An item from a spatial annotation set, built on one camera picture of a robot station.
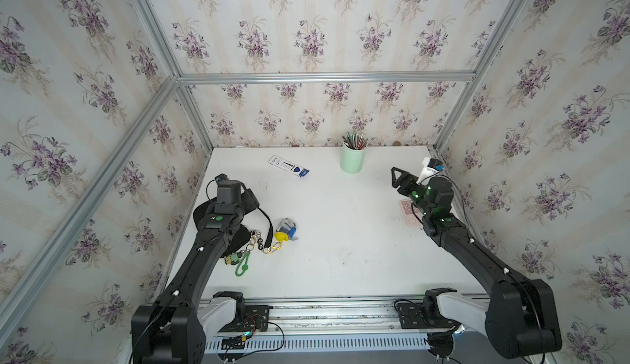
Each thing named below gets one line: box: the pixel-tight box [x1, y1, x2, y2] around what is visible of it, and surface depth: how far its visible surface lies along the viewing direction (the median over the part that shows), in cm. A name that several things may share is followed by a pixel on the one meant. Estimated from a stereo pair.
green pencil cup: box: [340, 141, 369, 174], surface depth 108 cm
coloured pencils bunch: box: [342, 131, 369, 151], surface depth 106 cm
